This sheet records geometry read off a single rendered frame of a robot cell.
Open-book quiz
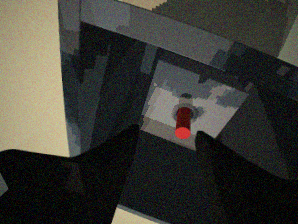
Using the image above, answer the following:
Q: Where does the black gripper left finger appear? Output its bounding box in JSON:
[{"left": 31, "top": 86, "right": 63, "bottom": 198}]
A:
[{"left": 0, "top": 124, "right": 139, "bottom": 224}]

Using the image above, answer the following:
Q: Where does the dark grey open box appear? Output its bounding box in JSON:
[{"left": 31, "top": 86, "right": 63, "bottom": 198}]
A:
[{"left": 57, "top": 0, "right": 298, "bottom": 224}]

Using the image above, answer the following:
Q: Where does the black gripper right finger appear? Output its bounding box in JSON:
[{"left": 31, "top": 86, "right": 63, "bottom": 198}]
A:
[{"left": 194, "top": 131, "right": 298, "bottom": 224}]

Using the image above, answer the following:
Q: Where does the dark red peg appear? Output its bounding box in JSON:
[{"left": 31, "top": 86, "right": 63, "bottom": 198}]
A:
[{"left": 175, "top": 107, "right": 191, "bottom": 139}]

